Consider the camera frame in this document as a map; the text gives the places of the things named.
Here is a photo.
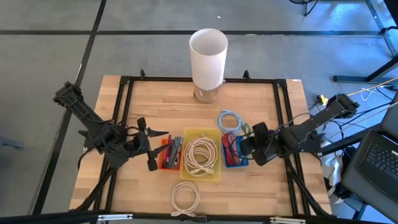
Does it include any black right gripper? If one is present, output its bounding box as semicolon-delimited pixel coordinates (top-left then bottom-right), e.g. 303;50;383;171
241;122;282;166

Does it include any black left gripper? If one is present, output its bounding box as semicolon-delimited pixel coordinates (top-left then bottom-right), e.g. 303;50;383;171
126;117;171;172

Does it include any cream cable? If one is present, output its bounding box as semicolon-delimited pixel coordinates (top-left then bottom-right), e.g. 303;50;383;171
183;138;218;170
169;182;201;218
185;146;216;175

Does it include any orange slotted plastic basket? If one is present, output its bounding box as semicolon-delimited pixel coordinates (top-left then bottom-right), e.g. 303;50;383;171
157;136;183;171

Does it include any blue slotted plastic basket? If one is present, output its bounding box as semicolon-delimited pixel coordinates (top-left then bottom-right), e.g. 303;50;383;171
221;133;249;169

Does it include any yellow translucent plastic bin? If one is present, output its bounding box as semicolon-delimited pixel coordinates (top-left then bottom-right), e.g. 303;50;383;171
180;128;222;182

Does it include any white shade wooden table lamp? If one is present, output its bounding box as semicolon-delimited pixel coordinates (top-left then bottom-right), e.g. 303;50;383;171
188;28;229;105

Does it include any black laptop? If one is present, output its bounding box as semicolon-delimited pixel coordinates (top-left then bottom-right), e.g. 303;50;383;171
340;129;398;223

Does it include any black desk leg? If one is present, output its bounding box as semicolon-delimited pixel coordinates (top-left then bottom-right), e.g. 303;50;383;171
333;54;398;83

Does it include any black floor fan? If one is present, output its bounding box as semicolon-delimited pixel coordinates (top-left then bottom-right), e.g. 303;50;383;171
287;0;321;16

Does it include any magenta cable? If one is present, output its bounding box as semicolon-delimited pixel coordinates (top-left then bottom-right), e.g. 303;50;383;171
164;134;174;169

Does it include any red cable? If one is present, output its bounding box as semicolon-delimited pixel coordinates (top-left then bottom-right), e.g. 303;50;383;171
221;133;238;166

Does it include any light blue coiled cable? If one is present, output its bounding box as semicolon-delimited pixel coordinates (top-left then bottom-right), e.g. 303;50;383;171
216;109;244;135

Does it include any black aluminium table frame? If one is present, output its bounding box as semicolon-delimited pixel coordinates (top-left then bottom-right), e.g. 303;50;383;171
70;74;335;224

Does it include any white metal bracket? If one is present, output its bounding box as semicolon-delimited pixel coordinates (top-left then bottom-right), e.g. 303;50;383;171
270;217;307;224
98;213;133;222

